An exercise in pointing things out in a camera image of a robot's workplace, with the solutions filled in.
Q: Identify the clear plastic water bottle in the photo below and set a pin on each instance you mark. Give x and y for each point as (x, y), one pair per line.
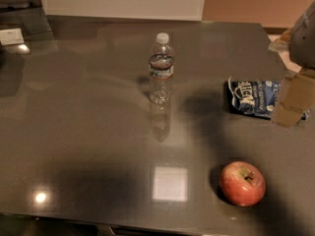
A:
(161, 68)

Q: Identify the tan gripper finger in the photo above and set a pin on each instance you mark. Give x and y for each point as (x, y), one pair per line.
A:
(296, 96)
(282, 42)

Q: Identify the blue chip bag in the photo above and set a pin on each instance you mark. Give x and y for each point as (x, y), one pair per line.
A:
(256, 98)

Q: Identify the red apple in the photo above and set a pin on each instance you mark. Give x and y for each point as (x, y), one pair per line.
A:
(242, 184)

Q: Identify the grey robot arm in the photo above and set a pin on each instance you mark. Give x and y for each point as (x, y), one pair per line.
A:
(302, 43)

